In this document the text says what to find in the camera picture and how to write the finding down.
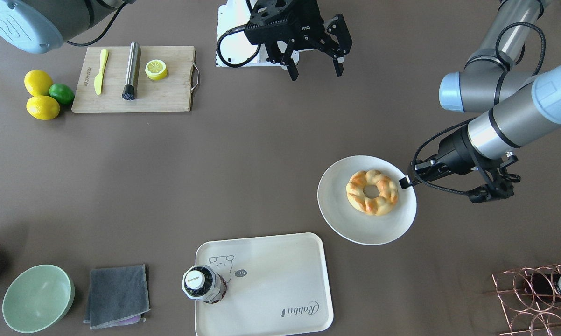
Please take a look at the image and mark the tea bottle on tray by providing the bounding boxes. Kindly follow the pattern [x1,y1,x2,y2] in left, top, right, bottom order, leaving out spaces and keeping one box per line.
[182,265,227,304]

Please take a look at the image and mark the yellow plastic knife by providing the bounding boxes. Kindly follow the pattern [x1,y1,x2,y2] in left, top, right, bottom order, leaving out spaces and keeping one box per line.
[93,49,110,95]

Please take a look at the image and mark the tea bottle in rack far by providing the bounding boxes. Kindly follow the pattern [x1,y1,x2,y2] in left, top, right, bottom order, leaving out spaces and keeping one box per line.
[514,271,561,305]

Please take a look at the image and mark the half lime slice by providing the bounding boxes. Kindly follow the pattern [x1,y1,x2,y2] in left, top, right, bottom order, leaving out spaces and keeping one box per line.
[145,59,168,81]

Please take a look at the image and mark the green lime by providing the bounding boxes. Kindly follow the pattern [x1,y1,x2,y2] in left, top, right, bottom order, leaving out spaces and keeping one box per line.
[49,83,75,105]

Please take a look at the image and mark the grey folded cloth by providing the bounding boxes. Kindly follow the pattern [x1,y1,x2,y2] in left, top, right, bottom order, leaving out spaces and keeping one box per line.
[84,264,150,329]

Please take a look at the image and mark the copper wire bottle rack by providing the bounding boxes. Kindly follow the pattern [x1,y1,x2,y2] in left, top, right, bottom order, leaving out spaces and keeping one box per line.
[491,263,561,336]

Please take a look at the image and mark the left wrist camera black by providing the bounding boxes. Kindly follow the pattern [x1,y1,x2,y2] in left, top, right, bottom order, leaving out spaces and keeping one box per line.
[468,152,521,203]

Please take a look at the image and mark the mint green bowl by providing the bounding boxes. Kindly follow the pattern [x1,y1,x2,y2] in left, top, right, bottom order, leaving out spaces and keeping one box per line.
[2,265,75,334]

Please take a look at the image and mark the metal muddler black tip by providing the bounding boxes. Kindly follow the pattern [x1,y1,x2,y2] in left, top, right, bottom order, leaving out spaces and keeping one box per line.
[122,41,140,101]

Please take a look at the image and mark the wooden cutting board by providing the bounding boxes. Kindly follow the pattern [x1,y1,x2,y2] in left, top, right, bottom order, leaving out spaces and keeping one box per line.
[71,45,199,113]

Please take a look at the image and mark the yellow lemon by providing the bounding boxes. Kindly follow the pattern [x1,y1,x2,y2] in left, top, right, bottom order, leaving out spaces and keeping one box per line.
[26,96,61,120]
[24,70,54,97]

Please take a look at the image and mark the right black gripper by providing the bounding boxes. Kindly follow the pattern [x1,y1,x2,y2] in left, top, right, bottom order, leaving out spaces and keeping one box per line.
[245,0,353,81]

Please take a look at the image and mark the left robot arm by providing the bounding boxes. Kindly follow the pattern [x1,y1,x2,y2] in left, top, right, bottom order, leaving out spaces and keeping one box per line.
[400,0,561,203]

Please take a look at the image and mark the white plate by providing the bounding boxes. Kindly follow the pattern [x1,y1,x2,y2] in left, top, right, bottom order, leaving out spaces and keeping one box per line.
[317,155,417,245]

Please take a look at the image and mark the cream plastic tray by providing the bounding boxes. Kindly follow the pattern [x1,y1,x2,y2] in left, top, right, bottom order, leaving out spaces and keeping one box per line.
[195,232,334,336]

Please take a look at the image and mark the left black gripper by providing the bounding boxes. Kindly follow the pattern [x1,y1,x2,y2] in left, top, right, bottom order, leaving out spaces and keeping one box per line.
[399,126,484,189]

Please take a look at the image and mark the glazed donut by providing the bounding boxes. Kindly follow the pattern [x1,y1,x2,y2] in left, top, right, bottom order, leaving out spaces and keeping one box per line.
[346,170,399,216]

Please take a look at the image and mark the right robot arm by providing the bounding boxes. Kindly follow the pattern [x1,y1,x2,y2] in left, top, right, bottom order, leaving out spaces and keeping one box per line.
[0,0,353,80]

